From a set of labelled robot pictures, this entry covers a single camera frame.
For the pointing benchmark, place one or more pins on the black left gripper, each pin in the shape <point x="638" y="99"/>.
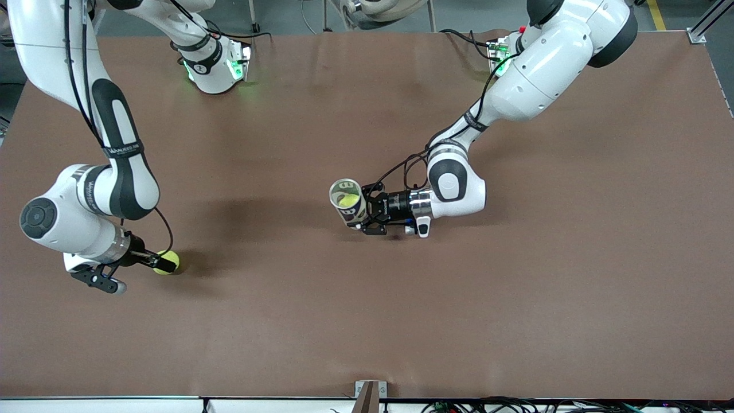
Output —
<point x="397" y="205"/>

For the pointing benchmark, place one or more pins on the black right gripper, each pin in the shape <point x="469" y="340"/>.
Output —
<point x="137" y="250"/>

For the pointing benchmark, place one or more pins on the yellow tennis ball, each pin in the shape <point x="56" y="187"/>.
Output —
<point x="347" y="201"/>
<point x="166" y="253"/>

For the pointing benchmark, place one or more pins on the white Wilson tennis ball can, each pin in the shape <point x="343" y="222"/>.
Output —
<point x="352" y="217"/>

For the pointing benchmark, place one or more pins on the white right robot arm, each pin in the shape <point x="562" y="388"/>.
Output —
<point x="69" y="223"/>

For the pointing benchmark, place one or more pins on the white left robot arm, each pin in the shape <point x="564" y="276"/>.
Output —
<point x="539" y="63"/>

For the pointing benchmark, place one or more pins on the brown table cover sheet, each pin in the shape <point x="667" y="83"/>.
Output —
<point x="516" y="315"/>

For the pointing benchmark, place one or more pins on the beige object with metal legs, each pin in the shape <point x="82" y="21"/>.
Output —
<point x="373" y="11"/>

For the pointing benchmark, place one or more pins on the metal base connector box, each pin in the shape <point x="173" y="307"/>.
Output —
<point x="496" y="51"/>
<point x="241" y="60"/>

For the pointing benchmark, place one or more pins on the metal table edge bracket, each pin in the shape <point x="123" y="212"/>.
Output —
<point x="370" y="398"/>

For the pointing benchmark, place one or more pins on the aluminium frame post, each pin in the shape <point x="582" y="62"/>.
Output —
<point x="702" y="28"/>

